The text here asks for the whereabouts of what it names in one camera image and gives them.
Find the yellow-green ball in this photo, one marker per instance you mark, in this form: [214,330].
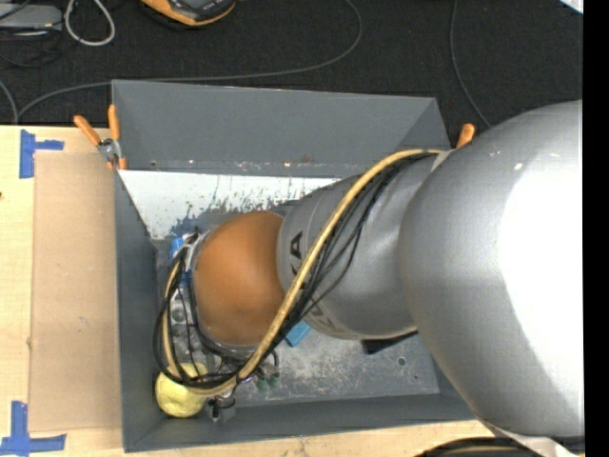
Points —
[177,396]

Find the blue sponge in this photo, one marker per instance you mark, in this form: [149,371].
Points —
[298,335]

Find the small blue block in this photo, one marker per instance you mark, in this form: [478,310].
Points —
[178,245]

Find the brown cardboard board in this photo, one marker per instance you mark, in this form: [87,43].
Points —
[71,279]

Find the grey metal bin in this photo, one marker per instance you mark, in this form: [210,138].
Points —
[266,126]

